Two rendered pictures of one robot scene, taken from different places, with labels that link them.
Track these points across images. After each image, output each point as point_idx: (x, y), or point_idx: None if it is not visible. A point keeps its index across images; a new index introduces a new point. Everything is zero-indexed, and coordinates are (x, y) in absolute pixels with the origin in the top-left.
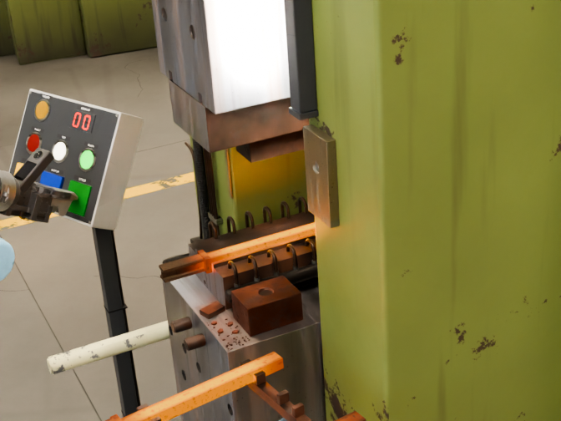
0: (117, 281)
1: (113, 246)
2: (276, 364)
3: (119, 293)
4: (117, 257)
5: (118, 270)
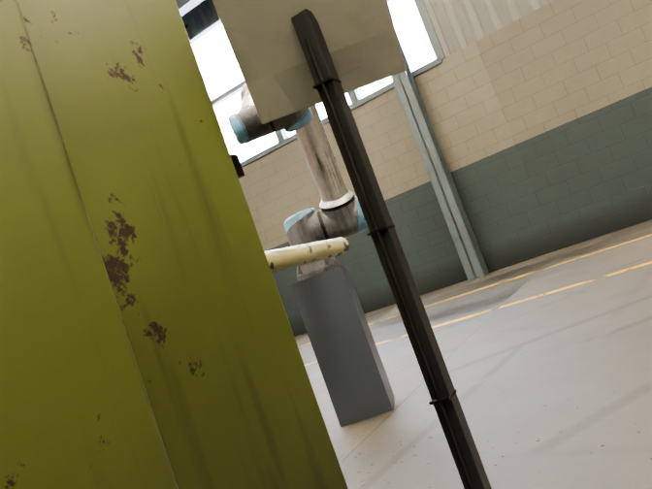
0: (356, 195)
1: (339, 146)
2: None
3: (362, 211)
4: (350, 163)
5: (356, 180)
